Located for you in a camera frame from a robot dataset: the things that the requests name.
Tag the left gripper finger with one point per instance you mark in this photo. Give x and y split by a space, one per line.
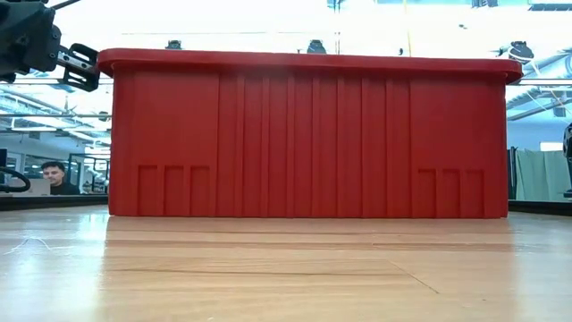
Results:
95 71

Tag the red plastic bin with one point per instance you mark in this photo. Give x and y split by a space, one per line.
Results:
313 134

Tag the black pendant lamp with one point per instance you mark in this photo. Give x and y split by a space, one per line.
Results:
174 44
521 52
316 47

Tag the person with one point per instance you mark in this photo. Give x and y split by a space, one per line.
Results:
53 173

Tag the silver laptop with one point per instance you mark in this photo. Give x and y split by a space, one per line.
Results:
40 188

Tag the green curtain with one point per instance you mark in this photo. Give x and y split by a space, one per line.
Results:
540 174

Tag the black aluminium frame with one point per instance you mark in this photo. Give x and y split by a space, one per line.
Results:
53 203
540 207

